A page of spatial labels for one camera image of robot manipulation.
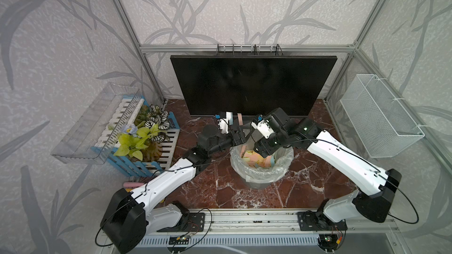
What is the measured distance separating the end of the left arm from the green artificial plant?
30 centimetres

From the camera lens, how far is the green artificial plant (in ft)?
2.27

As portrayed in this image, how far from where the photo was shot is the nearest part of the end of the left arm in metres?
0.64
